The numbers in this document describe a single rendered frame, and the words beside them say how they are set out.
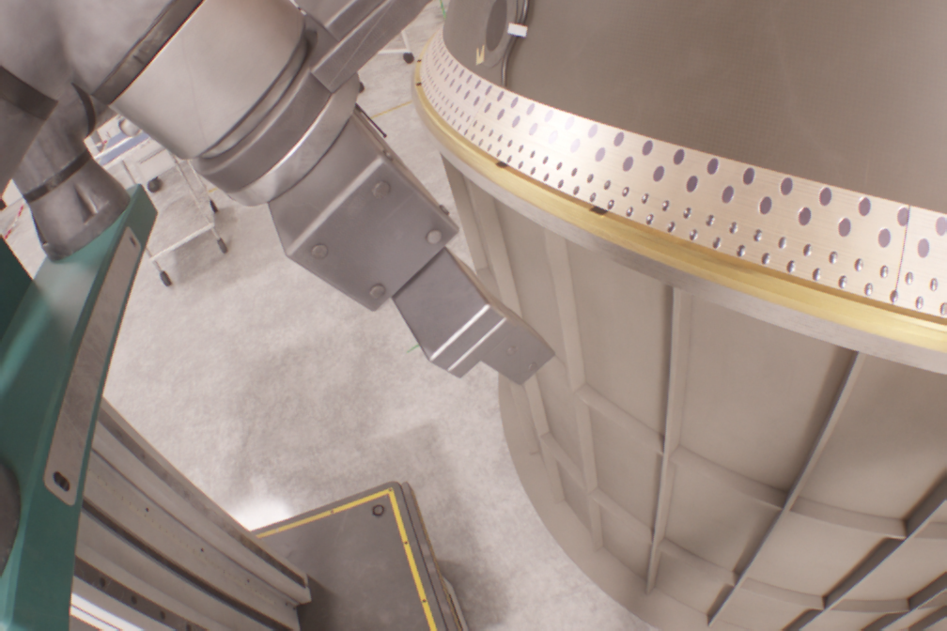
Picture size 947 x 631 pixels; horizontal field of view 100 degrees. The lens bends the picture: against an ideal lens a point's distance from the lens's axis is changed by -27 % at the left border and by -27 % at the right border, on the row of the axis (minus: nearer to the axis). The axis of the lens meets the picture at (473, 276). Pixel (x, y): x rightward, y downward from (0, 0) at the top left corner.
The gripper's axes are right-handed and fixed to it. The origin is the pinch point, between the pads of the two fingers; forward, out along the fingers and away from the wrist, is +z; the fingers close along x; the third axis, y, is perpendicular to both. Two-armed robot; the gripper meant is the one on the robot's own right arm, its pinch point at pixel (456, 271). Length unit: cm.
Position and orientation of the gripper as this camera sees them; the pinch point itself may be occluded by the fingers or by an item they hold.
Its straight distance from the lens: 31.3
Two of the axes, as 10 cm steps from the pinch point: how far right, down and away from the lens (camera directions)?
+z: 5.0, 4.4, 7.4
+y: -7.3, 6.8, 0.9
